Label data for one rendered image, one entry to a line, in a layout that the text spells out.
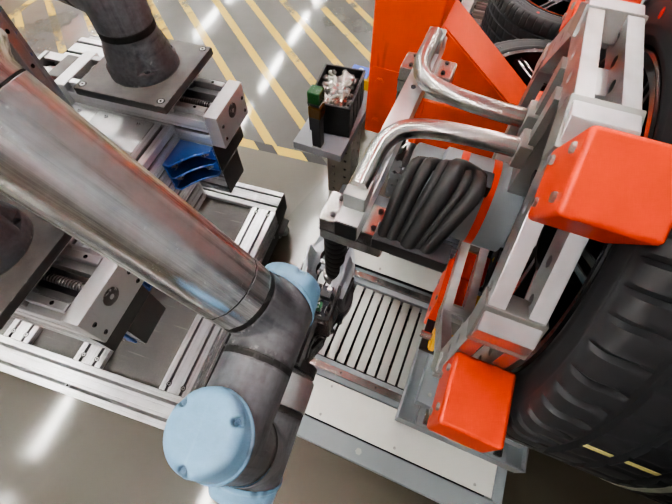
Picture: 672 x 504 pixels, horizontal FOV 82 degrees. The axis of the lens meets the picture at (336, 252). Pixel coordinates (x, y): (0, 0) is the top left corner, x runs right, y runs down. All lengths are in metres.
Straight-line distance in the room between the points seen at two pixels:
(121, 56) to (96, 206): 0.69
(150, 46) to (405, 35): 0.56
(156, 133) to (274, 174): 0.89
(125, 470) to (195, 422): 1.13
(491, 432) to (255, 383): 0.27
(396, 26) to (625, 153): 0.77
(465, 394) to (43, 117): 0.47
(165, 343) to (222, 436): 0.96
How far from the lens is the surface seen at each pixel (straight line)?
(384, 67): 1.10
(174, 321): 1.32
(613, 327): 0.41
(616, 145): 0.35
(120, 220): 0.32
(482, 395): 0.51
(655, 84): 0.55
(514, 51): 1.73
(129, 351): 1.34
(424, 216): 0.43
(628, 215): 0.35
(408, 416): 1.24
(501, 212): 0.62
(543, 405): 0.48
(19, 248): 0.79
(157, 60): 0.98
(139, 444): 1.49
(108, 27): 0.96
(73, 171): 0.31
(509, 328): 0.45
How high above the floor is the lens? 1.36
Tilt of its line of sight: 60 degrees down
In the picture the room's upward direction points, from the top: straight up
